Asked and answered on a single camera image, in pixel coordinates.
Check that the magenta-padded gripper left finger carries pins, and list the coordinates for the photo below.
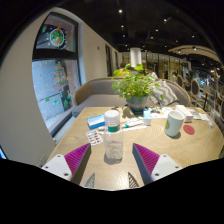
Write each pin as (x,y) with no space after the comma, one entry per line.
(63,165)

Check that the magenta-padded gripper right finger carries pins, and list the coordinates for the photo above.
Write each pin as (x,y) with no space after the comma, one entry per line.
(160,165)

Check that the clear white-capped water bottle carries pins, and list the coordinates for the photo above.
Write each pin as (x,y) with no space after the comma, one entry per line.
(113,141)

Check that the pill blister pack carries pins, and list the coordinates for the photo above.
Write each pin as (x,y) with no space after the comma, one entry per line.
(94,137)

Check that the flat round red coaster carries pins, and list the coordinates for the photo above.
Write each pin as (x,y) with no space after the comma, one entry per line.
(189,130)

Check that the small blue and white carton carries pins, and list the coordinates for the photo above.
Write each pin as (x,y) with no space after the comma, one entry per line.
(147,118)

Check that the white tube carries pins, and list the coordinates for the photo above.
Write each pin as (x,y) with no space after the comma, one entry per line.
(133,123)

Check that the illustrated paper leaflet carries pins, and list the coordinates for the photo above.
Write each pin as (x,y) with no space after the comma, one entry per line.
(161,113)

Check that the flat blue and white box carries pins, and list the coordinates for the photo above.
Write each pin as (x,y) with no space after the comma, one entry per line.
(95,121)

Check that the white box with orange side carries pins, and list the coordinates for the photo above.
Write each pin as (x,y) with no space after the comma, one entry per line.
(184,113)

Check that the white paper napkin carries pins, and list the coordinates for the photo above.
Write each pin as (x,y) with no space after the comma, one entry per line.
(204,116)

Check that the clear plastic cup with straw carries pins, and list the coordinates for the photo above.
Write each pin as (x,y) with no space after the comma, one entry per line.
(212,120)

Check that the grey chevron cushion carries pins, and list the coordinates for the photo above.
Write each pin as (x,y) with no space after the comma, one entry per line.
(165,93)

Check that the grey curved sofa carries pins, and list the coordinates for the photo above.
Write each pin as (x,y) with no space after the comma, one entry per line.
(96,96)

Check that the window with holiday decals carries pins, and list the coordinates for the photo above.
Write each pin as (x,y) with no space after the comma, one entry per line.
(55,86)

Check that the green potted plant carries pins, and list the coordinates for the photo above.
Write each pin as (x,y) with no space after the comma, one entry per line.
(135,88)

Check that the group of dining chairs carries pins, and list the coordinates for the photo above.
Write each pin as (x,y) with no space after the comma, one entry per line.
(196,90)

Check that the person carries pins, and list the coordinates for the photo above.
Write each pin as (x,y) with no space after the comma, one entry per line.
(152,73)
(120,70)

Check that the group of ceiling lights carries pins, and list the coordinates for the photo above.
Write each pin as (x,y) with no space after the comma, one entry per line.
(156,30)

